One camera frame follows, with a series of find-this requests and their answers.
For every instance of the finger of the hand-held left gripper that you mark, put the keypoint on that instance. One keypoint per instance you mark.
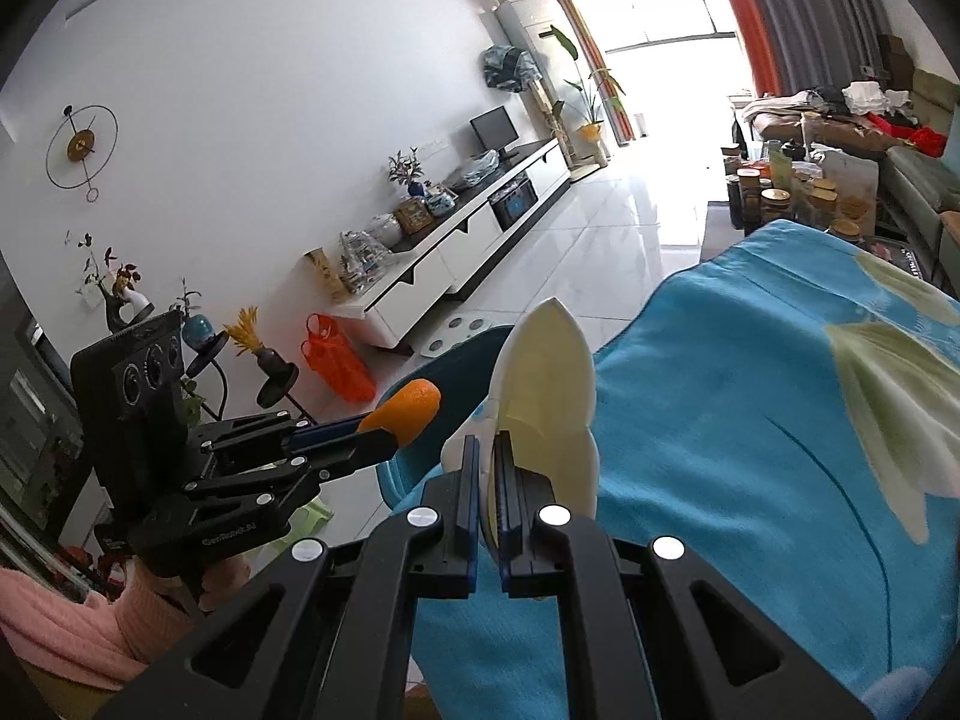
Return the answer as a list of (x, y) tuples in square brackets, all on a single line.
[(337, 457), (322, 431)]

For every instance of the teal plastic bin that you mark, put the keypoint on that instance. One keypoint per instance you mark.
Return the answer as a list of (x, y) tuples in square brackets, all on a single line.
[(465, 360)]

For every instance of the black monitor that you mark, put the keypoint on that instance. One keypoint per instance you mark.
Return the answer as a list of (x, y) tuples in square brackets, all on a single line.
[(491, 127)]

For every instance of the white clothes pile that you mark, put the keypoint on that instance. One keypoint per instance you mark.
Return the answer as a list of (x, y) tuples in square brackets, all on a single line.
[(874, 94)]

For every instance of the tan paper box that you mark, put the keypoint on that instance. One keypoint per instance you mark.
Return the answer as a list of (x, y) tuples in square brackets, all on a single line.
[(328, 276)]

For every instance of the blue white ceramic jar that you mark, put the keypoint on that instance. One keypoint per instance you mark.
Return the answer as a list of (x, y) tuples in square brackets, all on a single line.
[(440, 199)]

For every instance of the white tv cabinet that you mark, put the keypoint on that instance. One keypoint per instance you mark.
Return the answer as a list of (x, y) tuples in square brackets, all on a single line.
[(450, 255)]

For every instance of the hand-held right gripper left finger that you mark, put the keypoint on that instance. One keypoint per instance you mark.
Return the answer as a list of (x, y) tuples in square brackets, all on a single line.
[(471, 525)]

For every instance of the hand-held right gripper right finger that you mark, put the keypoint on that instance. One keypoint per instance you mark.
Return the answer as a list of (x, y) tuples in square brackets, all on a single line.
[(508, 525)]

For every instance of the tall plant yellow pot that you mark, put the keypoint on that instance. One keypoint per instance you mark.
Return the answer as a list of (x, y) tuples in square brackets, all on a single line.
[(592, 131)]

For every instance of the brown stacked boxes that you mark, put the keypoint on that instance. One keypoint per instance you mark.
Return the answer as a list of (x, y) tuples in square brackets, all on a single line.
[(894, 56)]

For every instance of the brown woven box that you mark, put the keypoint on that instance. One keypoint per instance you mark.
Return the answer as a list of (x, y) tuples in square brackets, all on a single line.
[(412, 216)]

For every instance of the orange and grey curtain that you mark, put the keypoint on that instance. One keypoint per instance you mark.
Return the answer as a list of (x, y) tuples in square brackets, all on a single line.
[(810, 7)]

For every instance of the green corner sofa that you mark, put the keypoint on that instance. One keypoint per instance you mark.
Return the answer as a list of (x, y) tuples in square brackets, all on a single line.
[(922, 180)]

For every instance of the covered standing fan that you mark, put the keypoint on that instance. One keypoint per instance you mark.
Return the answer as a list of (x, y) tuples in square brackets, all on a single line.
[(506, 67)]

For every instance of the clear plastic bag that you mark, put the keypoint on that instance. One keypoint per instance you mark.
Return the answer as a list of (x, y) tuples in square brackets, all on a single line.
[(474, 169)]

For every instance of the round wall clock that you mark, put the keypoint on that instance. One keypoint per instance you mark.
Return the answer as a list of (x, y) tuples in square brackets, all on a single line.
[(81, 142)]

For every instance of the light green plastic stool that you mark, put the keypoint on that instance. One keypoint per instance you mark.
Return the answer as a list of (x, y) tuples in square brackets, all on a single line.
[(300, 525)]

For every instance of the teal round vase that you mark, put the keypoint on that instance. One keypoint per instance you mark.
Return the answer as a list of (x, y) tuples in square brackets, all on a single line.
[(197, 328)]

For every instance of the striped curtain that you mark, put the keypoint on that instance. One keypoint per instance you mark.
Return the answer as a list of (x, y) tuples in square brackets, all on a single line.
[(577, 22)]

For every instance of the person's left forearm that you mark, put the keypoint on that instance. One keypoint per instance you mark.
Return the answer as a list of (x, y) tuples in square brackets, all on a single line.
[(90, 622)]

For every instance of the yellow flowers black vase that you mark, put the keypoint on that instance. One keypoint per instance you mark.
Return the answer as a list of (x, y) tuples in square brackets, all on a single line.
[(262, 360)]

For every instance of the red cloth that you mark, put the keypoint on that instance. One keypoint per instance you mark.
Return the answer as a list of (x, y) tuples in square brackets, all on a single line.
[(926, 139)]

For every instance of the cluttered coffee table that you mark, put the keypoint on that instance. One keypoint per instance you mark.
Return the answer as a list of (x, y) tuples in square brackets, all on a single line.
[(780, 195)]

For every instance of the orange mesh bag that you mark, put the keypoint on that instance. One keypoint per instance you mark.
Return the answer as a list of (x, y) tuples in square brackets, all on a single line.
[(337, 360)]

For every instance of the white body scale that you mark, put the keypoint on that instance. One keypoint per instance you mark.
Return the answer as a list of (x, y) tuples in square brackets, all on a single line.
[(454, 336)]

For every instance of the person's left hand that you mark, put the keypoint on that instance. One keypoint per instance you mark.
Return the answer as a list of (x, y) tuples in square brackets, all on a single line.
[(225, 581)]

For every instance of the blue floral blanket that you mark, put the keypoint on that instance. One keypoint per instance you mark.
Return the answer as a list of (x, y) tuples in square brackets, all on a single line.
[(712, 427)]

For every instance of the orange peel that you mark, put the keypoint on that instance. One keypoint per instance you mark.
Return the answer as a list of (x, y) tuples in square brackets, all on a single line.
[(405, 409)]

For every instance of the red leaf plant white vase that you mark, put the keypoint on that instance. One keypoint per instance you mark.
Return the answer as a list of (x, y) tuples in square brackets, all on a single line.
[(120, 292)]

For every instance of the white standing air conditioner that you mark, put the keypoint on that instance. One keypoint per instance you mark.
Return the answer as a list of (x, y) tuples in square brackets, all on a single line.
[(536, 26)]

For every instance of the clear bag of items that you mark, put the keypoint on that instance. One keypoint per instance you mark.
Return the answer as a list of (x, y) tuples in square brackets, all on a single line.
[(367, 259)]

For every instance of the small plant blue vase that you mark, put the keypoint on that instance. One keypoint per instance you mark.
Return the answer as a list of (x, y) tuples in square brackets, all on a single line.
[(406, 169)]

